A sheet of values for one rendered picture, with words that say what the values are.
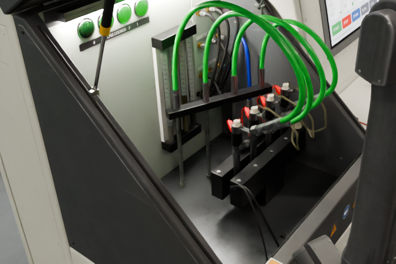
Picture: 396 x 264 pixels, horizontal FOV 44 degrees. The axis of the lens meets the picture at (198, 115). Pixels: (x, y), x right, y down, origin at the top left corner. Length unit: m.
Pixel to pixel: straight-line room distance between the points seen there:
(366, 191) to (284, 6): 0.93
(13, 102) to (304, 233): 0.75
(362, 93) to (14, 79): 1.08
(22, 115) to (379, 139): 0.90
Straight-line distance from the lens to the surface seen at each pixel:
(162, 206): 0.98
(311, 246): 0.77
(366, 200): 0.62
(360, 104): 1.65
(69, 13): 1.10
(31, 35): 1.06
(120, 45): 1.25
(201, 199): 1.45
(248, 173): 1.30
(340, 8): 1.68
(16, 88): 1.22
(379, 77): 0.49
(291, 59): 1.06
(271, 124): 1.16
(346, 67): 1.74
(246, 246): 1.32
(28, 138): 1.28
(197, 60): 1.50
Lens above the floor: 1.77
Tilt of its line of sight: 31 degrees down
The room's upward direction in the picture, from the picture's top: 3 degrees counter-clockwise
